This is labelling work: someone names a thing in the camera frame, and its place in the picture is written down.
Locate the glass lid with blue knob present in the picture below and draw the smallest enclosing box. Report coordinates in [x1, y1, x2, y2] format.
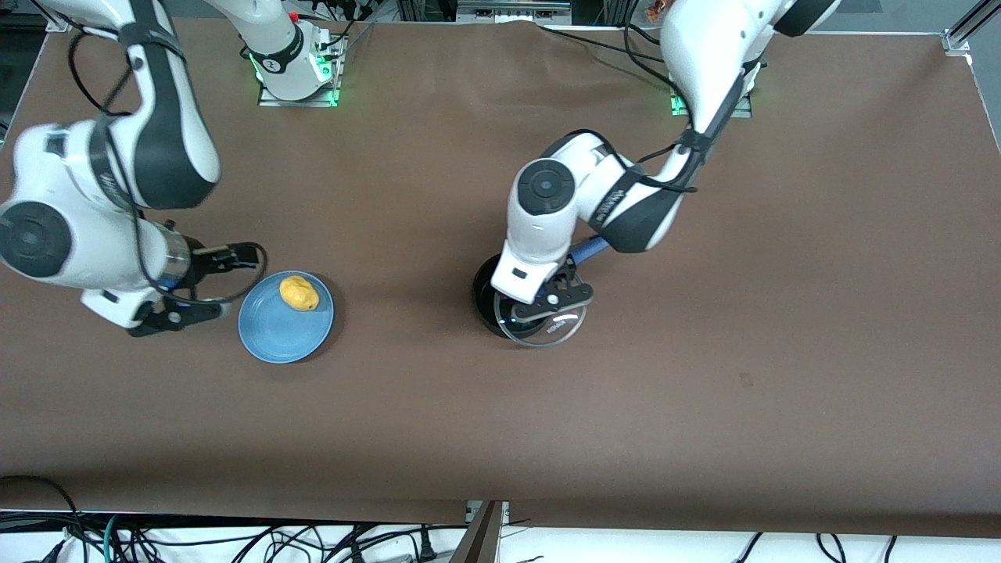
[494, 297, 589, 350]

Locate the yellow potato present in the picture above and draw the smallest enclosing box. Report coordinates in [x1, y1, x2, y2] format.
[279, 275, 321, 313]

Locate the blue round plate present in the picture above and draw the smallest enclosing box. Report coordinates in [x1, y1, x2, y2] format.
[238, 271, 335, 365]

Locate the brown table cloth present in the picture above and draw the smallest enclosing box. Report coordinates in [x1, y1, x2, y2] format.
[0, 17, 1001, 540]

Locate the dark wooden table beam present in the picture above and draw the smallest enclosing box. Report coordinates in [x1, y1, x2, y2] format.
[449, 500, 506, 563]

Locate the black pot with blue handle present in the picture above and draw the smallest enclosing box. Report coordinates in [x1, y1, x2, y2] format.
[471, 237, 612, 340]

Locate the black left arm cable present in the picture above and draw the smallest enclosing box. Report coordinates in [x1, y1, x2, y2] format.
[561, 69, 748, 198]

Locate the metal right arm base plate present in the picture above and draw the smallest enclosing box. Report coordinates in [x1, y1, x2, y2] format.
[257, 31, 340, 109]

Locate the long black table cable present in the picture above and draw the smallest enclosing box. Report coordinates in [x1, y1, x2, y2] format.
[538, 23, 678, 88]

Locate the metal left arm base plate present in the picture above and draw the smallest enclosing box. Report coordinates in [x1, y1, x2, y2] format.
[667, 59, 754, 119]

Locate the aluminium frame rail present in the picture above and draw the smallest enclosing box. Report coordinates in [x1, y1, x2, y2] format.
[395, 0, 626, 26]

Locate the black looping floor cable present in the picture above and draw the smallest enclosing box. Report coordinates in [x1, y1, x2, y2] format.
[0, 475, 83, 563]

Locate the black cable with plug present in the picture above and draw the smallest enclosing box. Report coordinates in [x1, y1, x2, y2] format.
[391, 525, 439, 563]

